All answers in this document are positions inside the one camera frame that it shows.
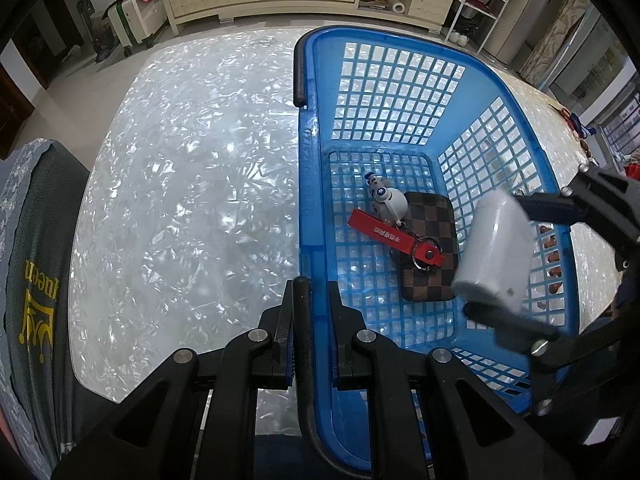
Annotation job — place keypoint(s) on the white paper roll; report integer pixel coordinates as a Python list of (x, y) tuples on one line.
[(398, 8)]

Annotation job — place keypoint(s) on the white shoes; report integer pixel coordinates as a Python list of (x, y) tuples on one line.
[(457, 38)]

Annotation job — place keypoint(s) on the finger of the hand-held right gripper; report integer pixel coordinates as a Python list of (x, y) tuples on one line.
[(550, 207), (510, 325)]

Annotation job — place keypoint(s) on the white green suitcase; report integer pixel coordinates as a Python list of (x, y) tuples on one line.
[(132, 17)]

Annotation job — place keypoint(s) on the white rounded case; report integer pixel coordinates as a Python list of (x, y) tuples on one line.
[(492, 250)]

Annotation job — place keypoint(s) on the standing air conditioner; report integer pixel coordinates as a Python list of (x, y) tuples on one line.
[(525, 5)]

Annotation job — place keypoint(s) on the white metal rack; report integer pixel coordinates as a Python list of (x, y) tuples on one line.
[(467, 7)]

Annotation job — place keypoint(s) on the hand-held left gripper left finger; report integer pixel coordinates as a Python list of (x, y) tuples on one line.
[(277, 340)]

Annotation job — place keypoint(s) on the patterned curtain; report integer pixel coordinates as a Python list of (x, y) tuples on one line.
[(555, 45)]

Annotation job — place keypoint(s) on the grey shirt yellow print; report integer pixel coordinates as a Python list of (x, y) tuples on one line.
[(45, 260)]

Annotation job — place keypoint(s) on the brown checkered wallet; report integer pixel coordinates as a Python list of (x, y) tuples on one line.
[(435, 210)]

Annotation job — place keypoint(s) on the blue plastic basket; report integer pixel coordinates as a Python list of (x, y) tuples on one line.
[(309, 185)]

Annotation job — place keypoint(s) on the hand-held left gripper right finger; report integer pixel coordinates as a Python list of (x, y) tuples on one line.
[(347, 342)]

